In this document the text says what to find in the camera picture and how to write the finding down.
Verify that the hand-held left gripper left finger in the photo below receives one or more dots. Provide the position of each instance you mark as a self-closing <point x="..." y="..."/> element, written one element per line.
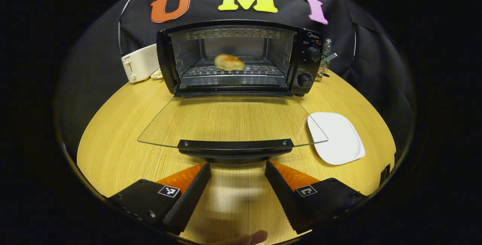
<point x="194" y="192"/>

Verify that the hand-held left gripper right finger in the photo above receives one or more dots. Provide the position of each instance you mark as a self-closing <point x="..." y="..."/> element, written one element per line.
<point x="282" y="188"/>

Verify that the white toaster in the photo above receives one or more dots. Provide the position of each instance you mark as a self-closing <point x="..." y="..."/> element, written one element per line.
<point x="141" y="64"/>

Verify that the golden bread roll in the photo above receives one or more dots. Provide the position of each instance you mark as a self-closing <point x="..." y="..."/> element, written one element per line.
<point x="229" y="63"/>

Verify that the small black device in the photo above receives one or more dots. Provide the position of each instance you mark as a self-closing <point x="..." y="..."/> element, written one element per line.
<point x="385" y="173"/>

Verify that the black electric oven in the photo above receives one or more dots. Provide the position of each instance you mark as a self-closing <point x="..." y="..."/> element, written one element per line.
<point x="307" y="60"/>

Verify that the small tray of snacks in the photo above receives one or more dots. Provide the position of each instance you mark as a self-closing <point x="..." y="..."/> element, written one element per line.
<point x="157" y="74"/>

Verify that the white plate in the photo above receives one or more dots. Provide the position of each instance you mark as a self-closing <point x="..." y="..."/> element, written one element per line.
<point x="337" y="139"/>

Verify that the black backdrop cloth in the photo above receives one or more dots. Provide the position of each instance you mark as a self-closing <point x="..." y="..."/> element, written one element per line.
<point x="290" y="19"/>

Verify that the green glass bottle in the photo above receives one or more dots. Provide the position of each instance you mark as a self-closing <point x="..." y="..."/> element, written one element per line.
<point x="327" y="47"/>

